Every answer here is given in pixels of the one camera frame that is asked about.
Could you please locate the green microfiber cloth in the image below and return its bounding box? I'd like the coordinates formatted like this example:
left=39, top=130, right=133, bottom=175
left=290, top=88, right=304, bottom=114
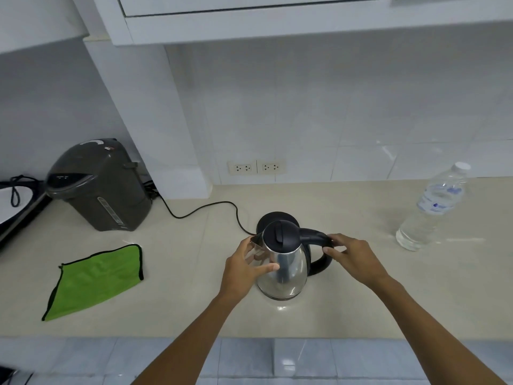
left=42, top=244, right=144, bottom=322

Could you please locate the person's left hand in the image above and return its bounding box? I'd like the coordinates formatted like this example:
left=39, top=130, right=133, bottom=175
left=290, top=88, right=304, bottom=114
left=218, top=237, right=280, bottom=305

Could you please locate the black round kettle base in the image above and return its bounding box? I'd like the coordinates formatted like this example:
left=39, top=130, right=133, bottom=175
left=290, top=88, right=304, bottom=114
left=256, top=211, right=301, bottom=237

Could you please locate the black rimmed white appliance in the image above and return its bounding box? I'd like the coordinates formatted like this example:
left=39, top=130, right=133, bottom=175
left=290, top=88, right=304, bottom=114
left=0, top=176, right=53, bottom=253

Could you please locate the person's left forearm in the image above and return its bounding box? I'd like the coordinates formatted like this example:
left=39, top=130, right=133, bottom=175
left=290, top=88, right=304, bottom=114
left=135, top=292, right=246, bottom=385

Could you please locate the white overhead cabinet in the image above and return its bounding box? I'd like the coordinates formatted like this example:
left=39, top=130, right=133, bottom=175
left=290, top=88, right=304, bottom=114
left=91, top=0, right=513, bottom=47

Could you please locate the clear plastic water bottle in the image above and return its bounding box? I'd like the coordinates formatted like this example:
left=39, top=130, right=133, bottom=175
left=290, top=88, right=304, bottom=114
left=395, top=162, right=472, bottom=252

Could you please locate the gray electric water boiler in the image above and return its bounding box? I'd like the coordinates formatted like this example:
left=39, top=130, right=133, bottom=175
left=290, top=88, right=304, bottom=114
left=45, top=138, right=153, bottom=232

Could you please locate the person's right hand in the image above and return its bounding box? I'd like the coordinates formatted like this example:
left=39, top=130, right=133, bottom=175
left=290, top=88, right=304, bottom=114
left=323, top=233, right=392, bottom=291

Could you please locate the black power cord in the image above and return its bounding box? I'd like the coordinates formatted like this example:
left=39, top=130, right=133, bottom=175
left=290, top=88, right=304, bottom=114
left=147, top=181, right=258, bottom=234

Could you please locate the person's right forearm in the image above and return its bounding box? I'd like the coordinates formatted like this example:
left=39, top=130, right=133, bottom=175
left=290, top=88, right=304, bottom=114
left=370, top=276, right=506, bottom=385

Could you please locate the black looped appliance cord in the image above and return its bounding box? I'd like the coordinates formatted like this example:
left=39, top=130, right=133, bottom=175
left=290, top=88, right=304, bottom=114
left=9, top=175, right=41, bottom=207

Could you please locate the white wall socket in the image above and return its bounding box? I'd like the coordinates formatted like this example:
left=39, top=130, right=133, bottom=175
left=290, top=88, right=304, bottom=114
left=228, top=160, right=257, bottom=176
left=257, top=160, right=287, bottom=175

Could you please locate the stainless steel electric kettle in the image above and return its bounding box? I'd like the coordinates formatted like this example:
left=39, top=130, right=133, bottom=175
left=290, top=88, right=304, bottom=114
left=250, top=220, right=333, bottom=301

